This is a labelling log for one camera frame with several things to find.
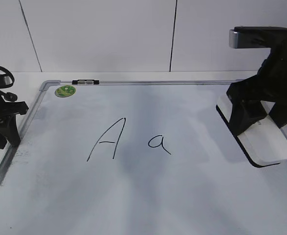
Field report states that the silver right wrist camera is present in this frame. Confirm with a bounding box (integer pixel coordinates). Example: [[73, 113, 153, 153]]
[[229, 26, 287, 49]]

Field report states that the white board with aluminium frame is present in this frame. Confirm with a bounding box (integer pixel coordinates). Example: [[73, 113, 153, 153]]
[[0, 84, 287, 235]]

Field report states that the white whiteboard eraser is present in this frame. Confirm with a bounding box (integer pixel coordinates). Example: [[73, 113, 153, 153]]
[[216, 95, 287, 168]]

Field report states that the black camera cable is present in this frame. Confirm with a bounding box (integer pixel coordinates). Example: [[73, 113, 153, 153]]
[[0, 66, 18, 102]]

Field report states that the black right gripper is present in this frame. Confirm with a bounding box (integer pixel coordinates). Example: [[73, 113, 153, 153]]
[[225, 14, 287, 137]]

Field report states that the round green magnet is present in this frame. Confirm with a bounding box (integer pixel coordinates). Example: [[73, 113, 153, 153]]
[[55, 85, 76, 98]]

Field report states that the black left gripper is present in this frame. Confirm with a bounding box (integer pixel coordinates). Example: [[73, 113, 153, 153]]
[[0, 89, 29, 149]]

